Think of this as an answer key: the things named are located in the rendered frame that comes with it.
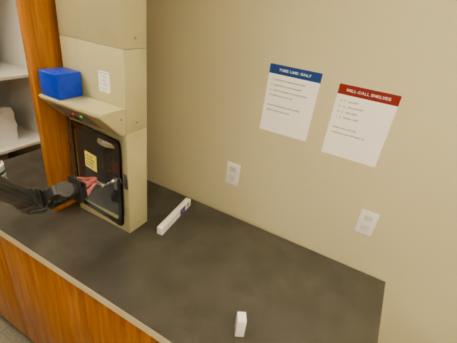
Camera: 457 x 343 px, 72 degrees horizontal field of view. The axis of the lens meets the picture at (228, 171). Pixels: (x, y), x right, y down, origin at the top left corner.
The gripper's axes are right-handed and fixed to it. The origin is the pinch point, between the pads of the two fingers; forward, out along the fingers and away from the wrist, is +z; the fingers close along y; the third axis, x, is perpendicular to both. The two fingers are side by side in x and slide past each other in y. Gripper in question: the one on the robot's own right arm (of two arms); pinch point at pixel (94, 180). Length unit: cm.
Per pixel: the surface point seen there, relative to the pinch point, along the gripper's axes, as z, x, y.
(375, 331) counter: 19, -114, -26
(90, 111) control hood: -4.2, -6.4, 31.0
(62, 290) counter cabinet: -20.3, 0.4, -44.0
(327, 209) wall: 50, -84, -5
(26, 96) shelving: 49, 122, -3
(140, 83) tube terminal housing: 14.6, -11.5, 39.0
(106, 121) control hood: -2.0, -11.5, 28.5
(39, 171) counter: 16, 64, -26
